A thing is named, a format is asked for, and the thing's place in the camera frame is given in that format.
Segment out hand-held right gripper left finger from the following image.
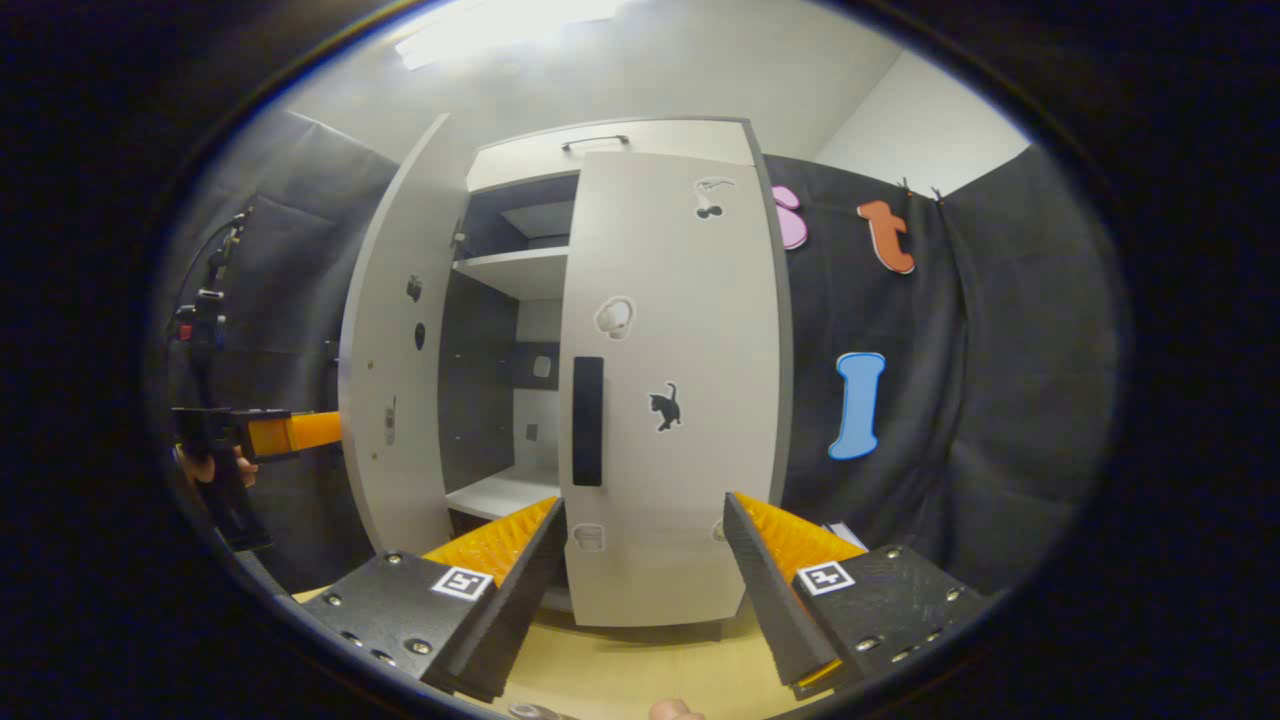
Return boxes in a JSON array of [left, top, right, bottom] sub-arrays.
[[300, 496, 568, 703]]

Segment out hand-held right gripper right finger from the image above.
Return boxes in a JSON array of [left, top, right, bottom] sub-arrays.
[[723, 490, 993, 699]]

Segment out white cabinet door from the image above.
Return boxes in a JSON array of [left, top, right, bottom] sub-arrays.
[[338, 113, 476, 556], [558, 150, 783, 629]]

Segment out white and grey cabinet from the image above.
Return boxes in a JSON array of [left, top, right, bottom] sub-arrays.
[[440, 117, 796, 641]]

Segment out white cabinet shelf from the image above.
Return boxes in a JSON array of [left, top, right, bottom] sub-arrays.
[[452, 246, 571, 301]]

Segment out white drawer front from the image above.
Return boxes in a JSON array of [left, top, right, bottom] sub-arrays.
[[466, 118, 756, 193]]

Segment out black door handle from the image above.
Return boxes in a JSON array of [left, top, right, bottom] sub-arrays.
[[572, 356, 605, 488]]

